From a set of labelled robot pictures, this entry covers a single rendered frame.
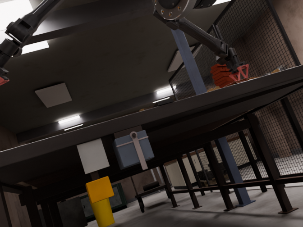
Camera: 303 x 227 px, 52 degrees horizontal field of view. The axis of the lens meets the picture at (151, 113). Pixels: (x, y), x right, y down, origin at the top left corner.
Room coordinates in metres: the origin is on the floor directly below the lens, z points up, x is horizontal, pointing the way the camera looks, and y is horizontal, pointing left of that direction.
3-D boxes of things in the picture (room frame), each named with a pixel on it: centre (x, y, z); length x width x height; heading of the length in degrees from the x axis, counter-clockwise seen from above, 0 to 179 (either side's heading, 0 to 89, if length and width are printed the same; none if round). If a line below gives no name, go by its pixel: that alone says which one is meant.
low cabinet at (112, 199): (9.85, 2.59, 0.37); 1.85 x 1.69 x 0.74; 101
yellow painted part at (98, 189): (1.25, 0.29, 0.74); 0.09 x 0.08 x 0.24; 108
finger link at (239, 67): (1.76, -0.57, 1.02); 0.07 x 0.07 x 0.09; 13
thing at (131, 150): (1.31, 0.12, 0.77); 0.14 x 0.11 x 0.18; 108
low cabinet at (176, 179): (9.23, -1.04, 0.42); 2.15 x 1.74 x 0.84; 101
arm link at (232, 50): (1.80, -0.56, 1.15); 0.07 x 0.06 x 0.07; 32
